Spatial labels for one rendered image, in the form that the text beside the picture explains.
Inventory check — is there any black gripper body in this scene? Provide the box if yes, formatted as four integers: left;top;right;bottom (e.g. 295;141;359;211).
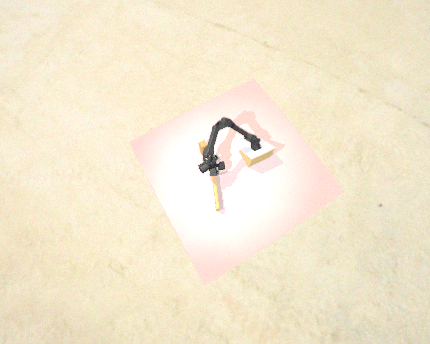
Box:
210;161;225;170

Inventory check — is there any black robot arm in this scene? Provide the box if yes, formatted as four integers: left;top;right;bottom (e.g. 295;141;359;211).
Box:
198;116;262;176

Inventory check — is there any wooden post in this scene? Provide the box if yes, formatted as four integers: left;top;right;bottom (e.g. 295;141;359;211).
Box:
199;140;207;156

